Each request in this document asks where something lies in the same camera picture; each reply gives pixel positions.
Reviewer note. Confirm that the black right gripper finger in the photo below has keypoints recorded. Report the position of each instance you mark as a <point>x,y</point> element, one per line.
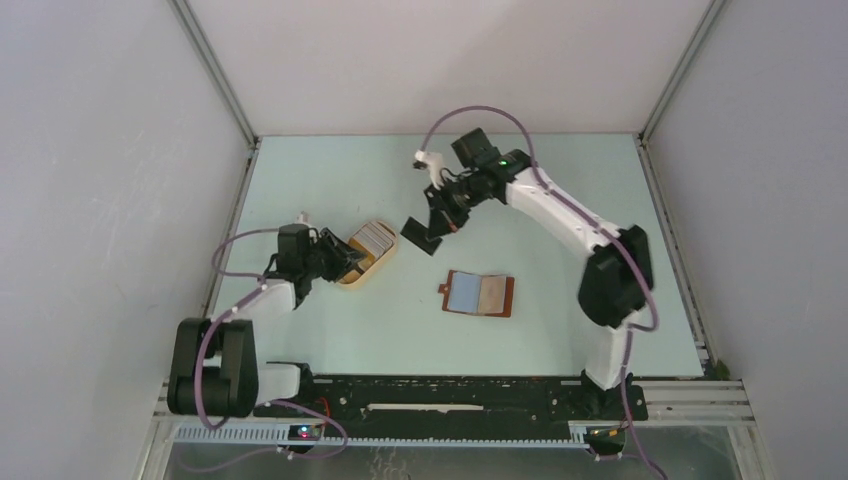
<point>438,225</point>
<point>455,220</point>

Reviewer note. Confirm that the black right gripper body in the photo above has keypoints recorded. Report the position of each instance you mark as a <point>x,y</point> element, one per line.
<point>463,194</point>

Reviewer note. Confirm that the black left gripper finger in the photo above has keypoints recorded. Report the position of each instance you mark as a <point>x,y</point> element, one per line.
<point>341,255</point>
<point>356,275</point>

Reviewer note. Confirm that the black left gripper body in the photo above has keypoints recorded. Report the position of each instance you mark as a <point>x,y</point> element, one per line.
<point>323,258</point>

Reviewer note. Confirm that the black credit card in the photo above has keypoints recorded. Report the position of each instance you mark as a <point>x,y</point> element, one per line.
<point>417,233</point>

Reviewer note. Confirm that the brown leather card holder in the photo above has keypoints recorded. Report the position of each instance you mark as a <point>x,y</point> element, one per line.
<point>461,291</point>

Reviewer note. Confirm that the pink credit card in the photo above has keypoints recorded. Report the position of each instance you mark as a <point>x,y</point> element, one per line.
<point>492,297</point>

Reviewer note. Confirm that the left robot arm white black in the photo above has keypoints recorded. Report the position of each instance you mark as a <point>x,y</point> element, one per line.
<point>215,370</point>

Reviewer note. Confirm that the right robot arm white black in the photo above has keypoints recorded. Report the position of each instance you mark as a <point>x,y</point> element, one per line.
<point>617,276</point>

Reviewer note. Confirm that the beige oval card tray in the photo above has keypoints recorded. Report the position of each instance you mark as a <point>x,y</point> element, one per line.
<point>373,265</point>

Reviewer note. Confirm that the stack of credit cards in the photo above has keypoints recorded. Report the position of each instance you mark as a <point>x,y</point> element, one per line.
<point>375,238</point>

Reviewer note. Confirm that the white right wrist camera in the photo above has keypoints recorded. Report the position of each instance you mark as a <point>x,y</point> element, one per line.
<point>433,163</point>

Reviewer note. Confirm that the white toothed cable duct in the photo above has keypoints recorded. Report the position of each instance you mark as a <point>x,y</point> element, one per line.
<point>279,435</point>

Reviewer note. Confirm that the aluminium frame rail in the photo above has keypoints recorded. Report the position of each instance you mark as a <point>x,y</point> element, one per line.
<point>656,401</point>

